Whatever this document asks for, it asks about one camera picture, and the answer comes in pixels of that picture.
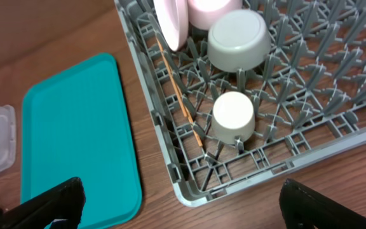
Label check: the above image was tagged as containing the grey dishwasher rack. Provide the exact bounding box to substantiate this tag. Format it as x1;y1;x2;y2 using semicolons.
115;1;366;207

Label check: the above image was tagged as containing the white grey bowl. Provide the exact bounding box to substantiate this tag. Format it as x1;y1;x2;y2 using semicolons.
207;10;271;73

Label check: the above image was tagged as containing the white cup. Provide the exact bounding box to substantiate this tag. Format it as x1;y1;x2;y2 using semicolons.
212;91;255;144

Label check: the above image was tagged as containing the large pink plate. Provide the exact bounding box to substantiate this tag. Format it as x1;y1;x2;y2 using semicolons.
154;0;189;51

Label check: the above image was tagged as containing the small pink saucer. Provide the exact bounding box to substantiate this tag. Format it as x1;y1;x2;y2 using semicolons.
187;0;243;31

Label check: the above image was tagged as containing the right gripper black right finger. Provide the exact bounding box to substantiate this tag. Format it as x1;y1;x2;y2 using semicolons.
279;179;366;229

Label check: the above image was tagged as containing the wooden chopstick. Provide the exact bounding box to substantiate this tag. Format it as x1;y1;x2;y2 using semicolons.
156;38;203;148

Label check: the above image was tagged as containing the teal plastic tray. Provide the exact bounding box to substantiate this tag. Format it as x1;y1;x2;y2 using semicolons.
21;53;142;228

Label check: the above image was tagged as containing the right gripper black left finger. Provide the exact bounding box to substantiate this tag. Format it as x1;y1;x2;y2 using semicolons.
0;177;86;229

